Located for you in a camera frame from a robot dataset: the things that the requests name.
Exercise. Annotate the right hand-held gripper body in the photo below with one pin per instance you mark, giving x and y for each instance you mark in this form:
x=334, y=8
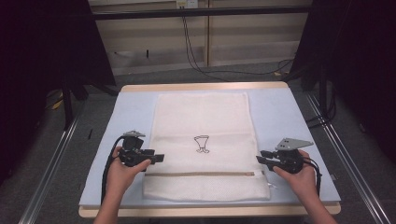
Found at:
x=289, y=160

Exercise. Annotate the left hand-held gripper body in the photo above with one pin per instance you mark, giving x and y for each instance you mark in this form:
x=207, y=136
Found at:
x=132, y=155

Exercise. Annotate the white cloth towel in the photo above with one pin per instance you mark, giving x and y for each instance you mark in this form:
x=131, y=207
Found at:
x=202, y=118

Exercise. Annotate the person's left hand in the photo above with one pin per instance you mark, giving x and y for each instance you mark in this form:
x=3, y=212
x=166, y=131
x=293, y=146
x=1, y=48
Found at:
x=120, y=179

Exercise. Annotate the person's right hand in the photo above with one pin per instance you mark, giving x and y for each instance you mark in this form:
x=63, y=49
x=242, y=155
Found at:
x=302, y=183

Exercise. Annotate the light blue table mat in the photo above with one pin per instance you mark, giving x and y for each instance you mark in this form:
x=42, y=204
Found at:
x=134, y=109

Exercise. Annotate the small black floor object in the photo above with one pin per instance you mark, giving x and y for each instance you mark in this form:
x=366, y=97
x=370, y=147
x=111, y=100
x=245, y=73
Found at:
x=90, y=134

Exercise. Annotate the black stand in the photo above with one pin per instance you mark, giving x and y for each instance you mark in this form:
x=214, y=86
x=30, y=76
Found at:
x=67, y=109
x=323, y=90

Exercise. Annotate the wooden table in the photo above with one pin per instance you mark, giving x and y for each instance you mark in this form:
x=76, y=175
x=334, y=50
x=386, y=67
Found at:
x=202, y=85

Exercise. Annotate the yellow floor tape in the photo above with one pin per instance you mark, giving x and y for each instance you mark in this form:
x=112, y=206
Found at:
x=57, y=104

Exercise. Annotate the black curtain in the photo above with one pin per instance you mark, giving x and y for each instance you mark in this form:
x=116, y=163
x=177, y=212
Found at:
x=37, y=46
x=361, y=62

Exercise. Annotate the black horizontal bar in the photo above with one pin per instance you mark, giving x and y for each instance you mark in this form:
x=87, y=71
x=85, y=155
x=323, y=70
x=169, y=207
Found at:
x=186, y=13

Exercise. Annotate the metal floor rail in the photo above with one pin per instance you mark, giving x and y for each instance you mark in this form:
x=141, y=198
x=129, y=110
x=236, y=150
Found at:
x=46, y=177
x=358, y=186

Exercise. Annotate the white wall socket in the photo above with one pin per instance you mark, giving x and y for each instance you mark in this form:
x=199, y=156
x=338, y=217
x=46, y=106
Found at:
x=186, y=3

